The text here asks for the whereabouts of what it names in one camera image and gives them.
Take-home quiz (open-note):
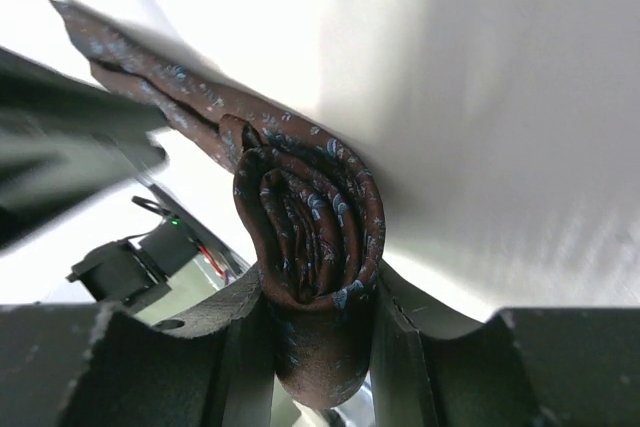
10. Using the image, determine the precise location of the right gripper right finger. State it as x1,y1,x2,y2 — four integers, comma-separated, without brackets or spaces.
370,266,539,426

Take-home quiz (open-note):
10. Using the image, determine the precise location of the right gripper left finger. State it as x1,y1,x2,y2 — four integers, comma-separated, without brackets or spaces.
64,272,274,426

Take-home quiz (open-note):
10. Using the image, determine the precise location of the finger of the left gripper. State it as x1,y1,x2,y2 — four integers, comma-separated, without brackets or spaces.
1,49,167,247

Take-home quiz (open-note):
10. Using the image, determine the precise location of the brown floral tie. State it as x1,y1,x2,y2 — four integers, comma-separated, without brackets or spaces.
54,1,386,409

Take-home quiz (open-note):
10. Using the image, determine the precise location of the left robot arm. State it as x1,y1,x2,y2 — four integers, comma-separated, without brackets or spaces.
1,50,249,309

